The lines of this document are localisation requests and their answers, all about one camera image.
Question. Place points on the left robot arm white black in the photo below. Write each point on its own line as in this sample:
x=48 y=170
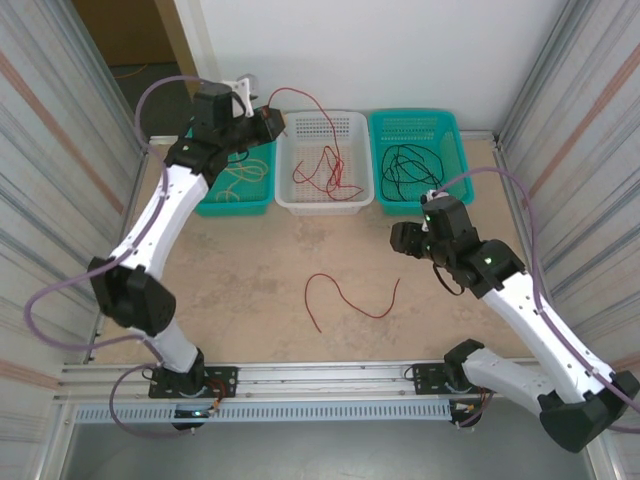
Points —
x=160 y=220

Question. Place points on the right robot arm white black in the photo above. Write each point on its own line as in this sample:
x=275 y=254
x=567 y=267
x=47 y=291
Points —
x=550 y=330

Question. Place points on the teal plastic perforated basket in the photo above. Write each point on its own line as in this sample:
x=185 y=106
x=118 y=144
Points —
x=250 y=200
x=460 y=150

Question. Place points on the white plastic perforated basket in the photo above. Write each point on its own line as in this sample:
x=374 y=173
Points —
x=320 y=205

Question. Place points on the aluminium table edge profile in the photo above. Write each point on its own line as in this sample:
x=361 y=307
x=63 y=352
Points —
x=480 y=135

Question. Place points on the brown wooden door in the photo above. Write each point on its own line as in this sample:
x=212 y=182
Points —
x=125 y=30

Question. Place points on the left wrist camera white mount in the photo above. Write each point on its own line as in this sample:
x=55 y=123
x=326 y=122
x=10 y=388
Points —
x=242 y=92

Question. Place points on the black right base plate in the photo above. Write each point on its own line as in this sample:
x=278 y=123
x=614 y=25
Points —
x=430 y=380

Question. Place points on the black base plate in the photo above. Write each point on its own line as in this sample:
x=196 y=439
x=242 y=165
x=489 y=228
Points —
x=222 y=380
x=430 y=380

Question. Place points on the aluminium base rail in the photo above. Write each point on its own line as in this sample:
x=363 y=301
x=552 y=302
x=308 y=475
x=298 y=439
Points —
x=325 y=375

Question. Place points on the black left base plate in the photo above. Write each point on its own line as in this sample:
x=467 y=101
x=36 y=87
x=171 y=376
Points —
x=222 y=380

